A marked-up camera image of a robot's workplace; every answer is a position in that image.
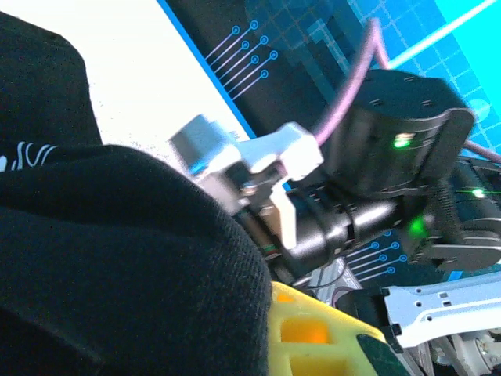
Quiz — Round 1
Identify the black t-shirt with floral print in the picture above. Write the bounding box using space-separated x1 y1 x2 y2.
0 11 275 376

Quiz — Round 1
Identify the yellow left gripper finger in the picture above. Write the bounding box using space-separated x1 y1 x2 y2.
268 280 411 376

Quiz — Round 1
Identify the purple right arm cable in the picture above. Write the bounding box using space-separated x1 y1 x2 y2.
312 17 501 164

